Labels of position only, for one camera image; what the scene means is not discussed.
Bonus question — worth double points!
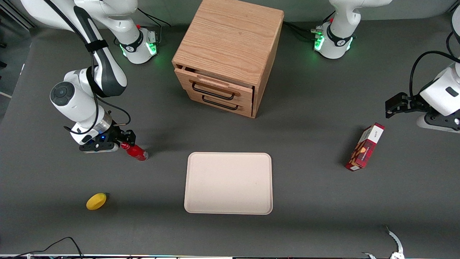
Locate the red coke bottle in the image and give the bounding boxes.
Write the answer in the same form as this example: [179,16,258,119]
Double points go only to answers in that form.
[120,142,149,162]

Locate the beige rectangular plastic tray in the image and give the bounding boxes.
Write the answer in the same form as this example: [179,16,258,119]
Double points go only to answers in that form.
[184,152,273,215]

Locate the red tartan shortbread box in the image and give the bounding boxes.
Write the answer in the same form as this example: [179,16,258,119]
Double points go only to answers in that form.
[345,122,385,172]

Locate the yellow lemon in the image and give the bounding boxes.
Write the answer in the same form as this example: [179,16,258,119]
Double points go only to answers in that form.
[86,193,107,210]

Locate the plain wooden drawer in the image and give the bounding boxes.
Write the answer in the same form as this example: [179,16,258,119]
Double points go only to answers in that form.
[186,89,253,118]

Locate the wooden drawer with ledge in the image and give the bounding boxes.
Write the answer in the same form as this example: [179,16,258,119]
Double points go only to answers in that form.
[174,65,254,108]

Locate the wooden two-drawer cabinet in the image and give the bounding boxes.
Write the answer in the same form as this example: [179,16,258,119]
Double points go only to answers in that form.
[172,0,285,119]

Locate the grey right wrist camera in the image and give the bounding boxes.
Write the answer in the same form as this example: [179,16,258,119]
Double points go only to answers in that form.
[79,141,120,154]

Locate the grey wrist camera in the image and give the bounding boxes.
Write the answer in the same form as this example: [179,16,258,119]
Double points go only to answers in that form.
[79,141,120,154]
[417,113,460,134]

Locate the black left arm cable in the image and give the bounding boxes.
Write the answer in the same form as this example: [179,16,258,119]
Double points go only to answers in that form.
[409,50,460,98]

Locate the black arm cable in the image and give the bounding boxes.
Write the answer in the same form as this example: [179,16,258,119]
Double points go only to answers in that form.
[43,0,132,136]
[409,50,460,98]

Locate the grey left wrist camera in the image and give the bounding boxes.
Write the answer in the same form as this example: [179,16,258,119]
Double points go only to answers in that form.
[417,113,460,134]

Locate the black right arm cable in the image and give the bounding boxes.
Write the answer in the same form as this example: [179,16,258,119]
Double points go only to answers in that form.
[43,0,132,136]

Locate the black velcro strap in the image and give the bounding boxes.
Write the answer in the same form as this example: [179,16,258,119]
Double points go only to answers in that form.
[85,40,109,53]

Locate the black wire drawer handle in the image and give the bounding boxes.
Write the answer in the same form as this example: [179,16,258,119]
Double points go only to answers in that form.
[202,95,240,110]
[191,82,240,101]

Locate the black table edge cable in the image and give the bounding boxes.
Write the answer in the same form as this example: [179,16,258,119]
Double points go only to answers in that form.
[14,236,84,259]

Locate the black right base cables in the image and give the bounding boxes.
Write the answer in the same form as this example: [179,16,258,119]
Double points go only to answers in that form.
[137,7,171,41]

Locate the black base cables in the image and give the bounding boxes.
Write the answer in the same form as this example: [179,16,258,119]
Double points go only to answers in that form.
[283,11,335,41]
[137,7,171,41]

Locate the black left base cables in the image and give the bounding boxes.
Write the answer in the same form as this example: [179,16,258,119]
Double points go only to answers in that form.
[283,11,335,41]

